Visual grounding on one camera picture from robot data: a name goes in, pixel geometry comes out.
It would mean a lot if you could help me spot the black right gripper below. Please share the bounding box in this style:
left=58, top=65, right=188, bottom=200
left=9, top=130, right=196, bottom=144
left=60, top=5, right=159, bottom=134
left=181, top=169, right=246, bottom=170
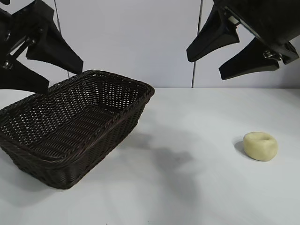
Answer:
left=186, top=0, right=300, bottom=81

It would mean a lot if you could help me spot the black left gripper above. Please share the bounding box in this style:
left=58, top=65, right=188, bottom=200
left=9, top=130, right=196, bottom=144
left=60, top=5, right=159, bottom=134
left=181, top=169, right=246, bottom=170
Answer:
left=0, top=0, right=84, bottom=95

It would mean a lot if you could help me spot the dark brown wicker basket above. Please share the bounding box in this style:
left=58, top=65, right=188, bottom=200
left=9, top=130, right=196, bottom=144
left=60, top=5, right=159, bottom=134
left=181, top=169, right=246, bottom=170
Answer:
left=0, top=69, right=156, bottom=190

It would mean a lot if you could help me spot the pale yellow egg yolk pastry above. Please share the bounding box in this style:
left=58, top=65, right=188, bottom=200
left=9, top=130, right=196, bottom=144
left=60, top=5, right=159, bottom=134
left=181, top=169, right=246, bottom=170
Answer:
left=242, top=131, right=278, bottom=162

